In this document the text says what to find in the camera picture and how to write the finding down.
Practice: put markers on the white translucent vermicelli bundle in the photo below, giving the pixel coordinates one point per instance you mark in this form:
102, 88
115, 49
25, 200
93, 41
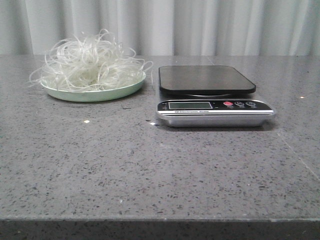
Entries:
90, 63

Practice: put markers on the black silver kitchen scale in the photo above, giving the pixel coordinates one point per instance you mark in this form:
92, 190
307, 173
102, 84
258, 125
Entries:
209, 96

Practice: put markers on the light green round plate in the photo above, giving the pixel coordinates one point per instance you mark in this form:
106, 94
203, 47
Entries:
95, 96

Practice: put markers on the white pleated curtain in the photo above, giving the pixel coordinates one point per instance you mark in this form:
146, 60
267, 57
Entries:
167, 27

